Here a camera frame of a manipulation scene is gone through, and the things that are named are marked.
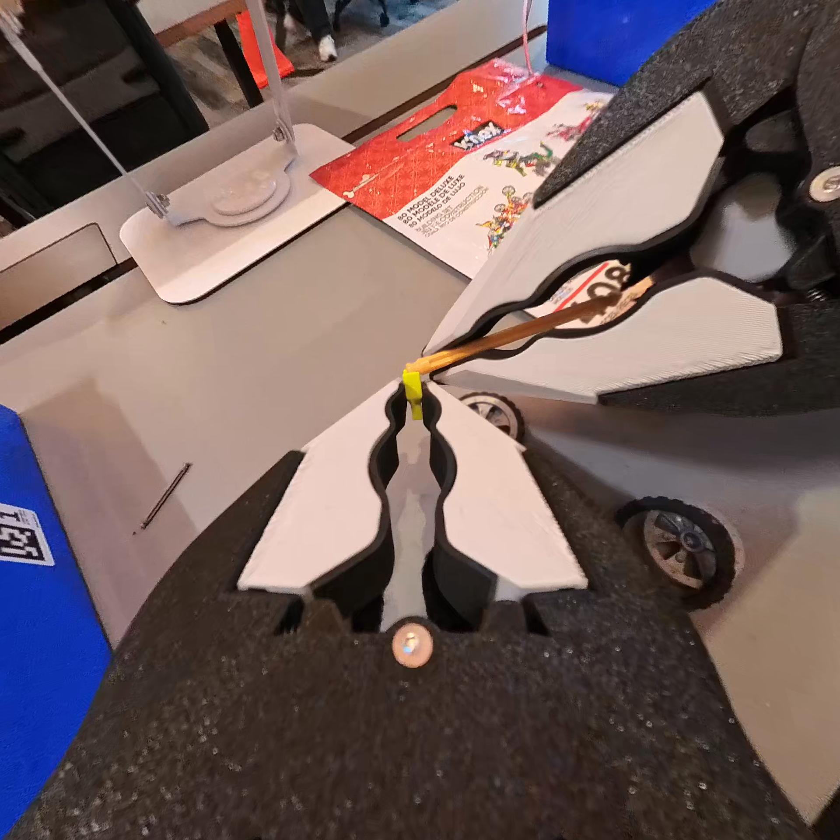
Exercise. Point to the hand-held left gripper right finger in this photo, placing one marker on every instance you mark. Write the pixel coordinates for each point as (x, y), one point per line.
(512, 512)

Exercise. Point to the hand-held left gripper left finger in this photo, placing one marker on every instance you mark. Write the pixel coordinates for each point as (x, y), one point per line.
(315, 512)

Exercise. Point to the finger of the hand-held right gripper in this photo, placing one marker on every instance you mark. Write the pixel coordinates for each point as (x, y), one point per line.
(623, 197)
(689, 334)

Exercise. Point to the dark grey thin rod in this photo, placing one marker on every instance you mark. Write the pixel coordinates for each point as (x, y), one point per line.
(164, 497)

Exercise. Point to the yellow plastic connector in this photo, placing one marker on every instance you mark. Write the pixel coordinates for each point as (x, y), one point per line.
(413, 390)

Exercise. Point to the orange plastic rod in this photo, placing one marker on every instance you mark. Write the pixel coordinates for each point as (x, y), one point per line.
(512, 336)

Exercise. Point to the grey toy wheel black tire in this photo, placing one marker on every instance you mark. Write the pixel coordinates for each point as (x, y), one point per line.
(505, 413)

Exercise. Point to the white document stand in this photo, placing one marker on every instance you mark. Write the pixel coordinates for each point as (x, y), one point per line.
(197, 262)

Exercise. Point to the blue plastic bin white tag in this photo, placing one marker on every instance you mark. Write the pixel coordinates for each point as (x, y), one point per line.
(46, 656)

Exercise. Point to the dark furniture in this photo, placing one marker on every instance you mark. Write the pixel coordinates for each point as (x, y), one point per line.
(131, 131)

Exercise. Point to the wooden table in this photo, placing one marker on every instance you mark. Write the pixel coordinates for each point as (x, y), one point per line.
(197, 26)

